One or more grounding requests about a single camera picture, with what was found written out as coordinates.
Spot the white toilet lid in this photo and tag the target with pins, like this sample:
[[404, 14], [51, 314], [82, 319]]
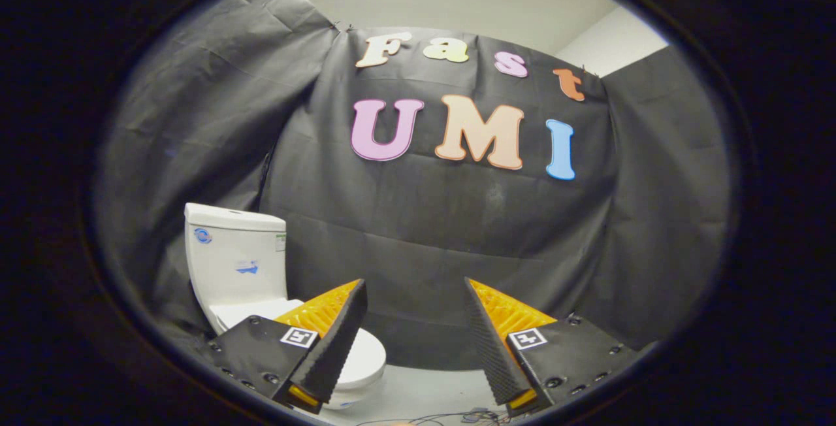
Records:
[[366, 354]]

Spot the white toilet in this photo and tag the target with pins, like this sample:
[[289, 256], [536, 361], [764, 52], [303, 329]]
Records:
[[228, 249]]

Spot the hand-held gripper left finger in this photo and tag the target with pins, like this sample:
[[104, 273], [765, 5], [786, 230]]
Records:
[[333, 347]]

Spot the black backdrop cloth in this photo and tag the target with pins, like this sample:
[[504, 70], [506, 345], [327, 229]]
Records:
[[424, 230]]

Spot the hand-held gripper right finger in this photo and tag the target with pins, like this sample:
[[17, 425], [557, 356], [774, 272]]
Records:
[[493, 347]]

